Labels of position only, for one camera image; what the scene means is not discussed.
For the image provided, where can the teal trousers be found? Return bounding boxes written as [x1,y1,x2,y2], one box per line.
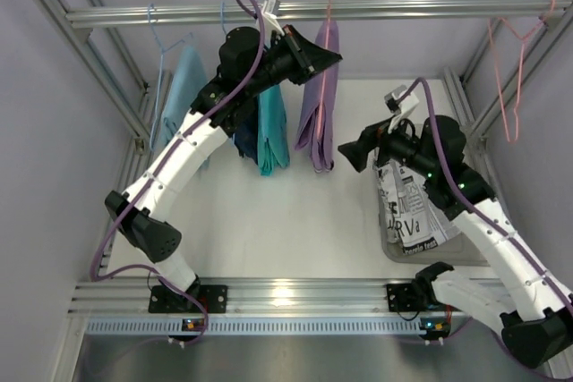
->
[257,85,290,176]

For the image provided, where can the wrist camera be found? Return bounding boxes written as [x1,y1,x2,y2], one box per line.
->
[255,0,285,38]
[384,84,419,133]

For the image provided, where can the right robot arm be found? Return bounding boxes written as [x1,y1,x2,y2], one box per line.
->
[338,115,572,369]

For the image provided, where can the right aluminium frame post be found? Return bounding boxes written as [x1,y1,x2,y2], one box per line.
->
[459,6,572,141]

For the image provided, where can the purple trousers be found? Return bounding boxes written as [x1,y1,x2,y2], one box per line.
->
[293,19,341,174]

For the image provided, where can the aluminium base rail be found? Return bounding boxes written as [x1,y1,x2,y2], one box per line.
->
[67,276,407,318]

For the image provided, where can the navy trousers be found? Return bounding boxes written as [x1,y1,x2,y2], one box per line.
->
[232,98,259,165]

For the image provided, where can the aluminium hanging rail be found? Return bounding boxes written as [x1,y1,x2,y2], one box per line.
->
[65,0,572,30]

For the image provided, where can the left aluminium frame post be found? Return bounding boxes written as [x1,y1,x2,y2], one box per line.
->
[0,0,173,284]

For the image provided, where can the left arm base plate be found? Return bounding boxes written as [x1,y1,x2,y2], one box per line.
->
[148,284,227,314]

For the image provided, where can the pink hanger with purple trousers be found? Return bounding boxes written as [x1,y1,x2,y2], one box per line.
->
[315,0,337,146]

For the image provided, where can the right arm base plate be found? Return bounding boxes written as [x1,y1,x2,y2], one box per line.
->
[386,282,434,313]

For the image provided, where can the grey slotted cable duct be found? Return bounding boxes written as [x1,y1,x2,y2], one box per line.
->
[85,316,447,336]

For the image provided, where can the clear plastic bin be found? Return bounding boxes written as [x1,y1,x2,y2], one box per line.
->
[378,191,487,267]

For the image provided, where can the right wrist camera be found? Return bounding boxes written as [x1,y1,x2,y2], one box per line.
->
[384,84,419,133]

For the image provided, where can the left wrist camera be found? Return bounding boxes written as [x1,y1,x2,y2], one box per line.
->
[255,0,285,38]

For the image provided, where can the pink wire hanger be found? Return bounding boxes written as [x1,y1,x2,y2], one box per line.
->
[487,0,556,144]

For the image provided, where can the blue hanger leftmost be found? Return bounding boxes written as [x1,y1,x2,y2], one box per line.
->
[146,3,194,152]

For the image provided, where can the newspaper print trousers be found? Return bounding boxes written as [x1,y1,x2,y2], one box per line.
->
[373,160,460,256]

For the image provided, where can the light blue trousers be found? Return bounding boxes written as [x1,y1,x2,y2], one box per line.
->
[158,46,208,150]

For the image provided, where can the aluminium frame post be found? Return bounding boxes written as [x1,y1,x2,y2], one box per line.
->
[459,6,572,141]
[0,0,173,284]

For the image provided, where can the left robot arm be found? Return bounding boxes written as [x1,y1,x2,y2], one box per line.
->
[105,25,342,300]

